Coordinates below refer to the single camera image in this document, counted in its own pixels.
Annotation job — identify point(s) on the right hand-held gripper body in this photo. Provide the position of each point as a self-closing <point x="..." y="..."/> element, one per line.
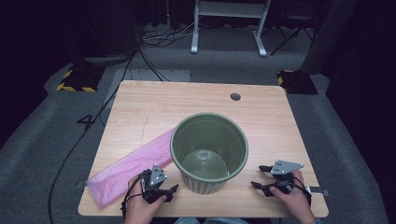
<point x="285" y="167"/>

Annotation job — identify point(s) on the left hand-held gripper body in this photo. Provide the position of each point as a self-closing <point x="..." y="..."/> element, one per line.
<point x="157" y="177"/>

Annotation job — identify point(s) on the pink plastic trash bag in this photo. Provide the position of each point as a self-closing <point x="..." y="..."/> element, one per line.
<point x="130" y="168"/>

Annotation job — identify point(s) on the green plastic trash bin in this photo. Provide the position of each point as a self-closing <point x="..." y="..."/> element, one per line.
<point x="205" y="133"/>

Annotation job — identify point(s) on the person's right hand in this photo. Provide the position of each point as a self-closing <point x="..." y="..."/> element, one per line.
<point x="297" y="199"/>

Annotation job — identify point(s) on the person's left hand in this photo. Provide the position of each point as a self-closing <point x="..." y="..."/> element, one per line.
<point x="138" y="208"/>

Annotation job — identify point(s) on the person's blue jeans legs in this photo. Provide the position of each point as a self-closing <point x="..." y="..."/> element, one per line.
<point x="214" y="221"/>

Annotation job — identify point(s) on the black yellow striped stand base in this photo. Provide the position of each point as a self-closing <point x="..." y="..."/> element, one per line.
<point x="297" y="82"/>
<point x="81" y="77"/>

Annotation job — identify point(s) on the black tripod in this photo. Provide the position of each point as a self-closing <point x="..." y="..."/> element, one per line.
<point x="292" y="34"/>

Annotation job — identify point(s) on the grey column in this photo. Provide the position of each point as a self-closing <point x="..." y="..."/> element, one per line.
<point x="330" y="34"/>

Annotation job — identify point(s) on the metal table edge bracket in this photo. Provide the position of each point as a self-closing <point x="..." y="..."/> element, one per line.
<point x="81" y="184"/>
<point x="319" y="190"/>

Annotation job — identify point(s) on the white metal desk frame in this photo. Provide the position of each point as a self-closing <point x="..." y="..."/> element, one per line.
<point x="230" y="10"/>

